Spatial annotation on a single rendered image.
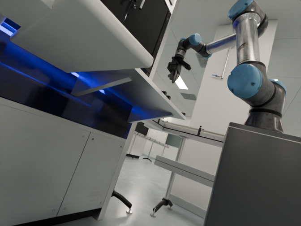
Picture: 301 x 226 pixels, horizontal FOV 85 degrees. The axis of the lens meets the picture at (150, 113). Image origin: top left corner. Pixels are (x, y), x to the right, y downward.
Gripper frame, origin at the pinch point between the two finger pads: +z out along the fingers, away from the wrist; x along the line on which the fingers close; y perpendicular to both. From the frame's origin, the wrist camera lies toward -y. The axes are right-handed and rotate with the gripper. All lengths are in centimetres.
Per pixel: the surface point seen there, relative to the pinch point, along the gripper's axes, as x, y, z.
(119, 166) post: -9, 28, 70
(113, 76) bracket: 51, 2, 25
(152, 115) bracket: 0.5, 7.6, 27.9
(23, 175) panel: 55, 28, 78
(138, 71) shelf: 53, -12, 23
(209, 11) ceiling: -113, 38, -186
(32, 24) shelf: 86, -8, 32
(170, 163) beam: -84, 18, 59
